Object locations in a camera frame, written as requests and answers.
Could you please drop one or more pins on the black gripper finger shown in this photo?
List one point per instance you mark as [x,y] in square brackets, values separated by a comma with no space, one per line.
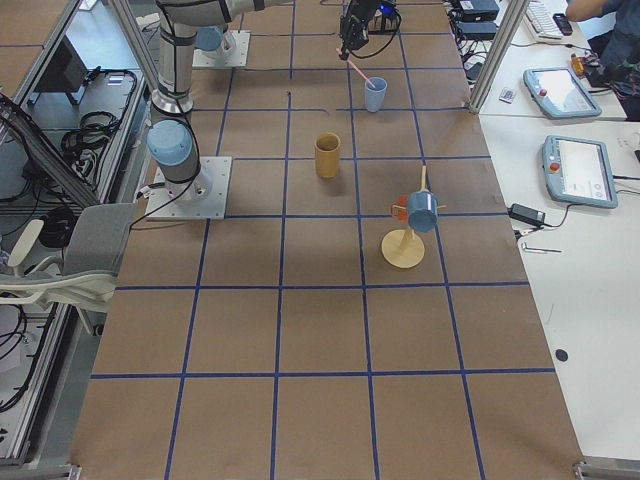
[343,53]

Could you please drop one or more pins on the pink chopstick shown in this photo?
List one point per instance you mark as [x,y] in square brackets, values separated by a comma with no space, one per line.
[360,71]

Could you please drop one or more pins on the light blue cup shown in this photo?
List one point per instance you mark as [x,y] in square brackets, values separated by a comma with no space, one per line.
[374,93]

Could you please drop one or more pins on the yellow bamboo cup holder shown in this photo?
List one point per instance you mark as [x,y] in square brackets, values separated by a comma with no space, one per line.
[327,155]

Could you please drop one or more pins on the black computer box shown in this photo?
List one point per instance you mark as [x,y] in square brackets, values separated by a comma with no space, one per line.
[474,19]

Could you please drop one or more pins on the orange mug on stand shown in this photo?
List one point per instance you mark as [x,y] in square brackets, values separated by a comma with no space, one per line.
[399,209]

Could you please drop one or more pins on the small remote control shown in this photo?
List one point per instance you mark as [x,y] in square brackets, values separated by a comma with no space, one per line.
[507,95]

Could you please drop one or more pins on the blue mug on stand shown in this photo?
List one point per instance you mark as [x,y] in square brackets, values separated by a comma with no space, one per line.
[422,215]

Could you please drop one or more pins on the white keyboard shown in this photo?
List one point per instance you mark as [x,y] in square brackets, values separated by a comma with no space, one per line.
[539,22]

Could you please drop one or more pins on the wooden mug tree stand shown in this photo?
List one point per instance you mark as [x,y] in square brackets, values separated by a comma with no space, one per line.
[404,248]

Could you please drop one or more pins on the upper teach pendant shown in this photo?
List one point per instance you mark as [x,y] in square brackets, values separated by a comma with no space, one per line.
[559,93]

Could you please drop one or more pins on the teach pendant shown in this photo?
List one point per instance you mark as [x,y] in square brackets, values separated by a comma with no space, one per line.
[559,93]
[578,171]

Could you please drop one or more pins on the black power adapter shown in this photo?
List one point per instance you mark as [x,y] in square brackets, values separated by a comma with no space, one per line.
[526,215]

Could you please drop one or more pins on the lower teach pendant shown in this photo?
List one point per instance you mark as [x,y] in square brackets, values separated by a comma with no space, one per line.
[578,171]

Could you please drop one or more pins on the hex key tool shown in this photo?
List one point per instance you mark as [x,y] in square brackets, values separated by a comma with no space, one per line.
[538,250]

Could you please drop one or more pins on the person in blue shirt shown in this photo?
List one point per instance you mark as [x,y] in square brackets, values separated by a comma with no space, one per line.
[617,49]

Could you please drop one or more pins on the grey office chair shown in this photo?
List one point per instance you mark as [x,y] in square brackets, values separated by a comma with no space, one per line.
[85,276]

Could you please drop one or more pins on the aluminium frame post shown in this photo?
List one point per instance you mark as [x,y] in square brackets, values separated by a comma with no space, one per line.
[512,17]

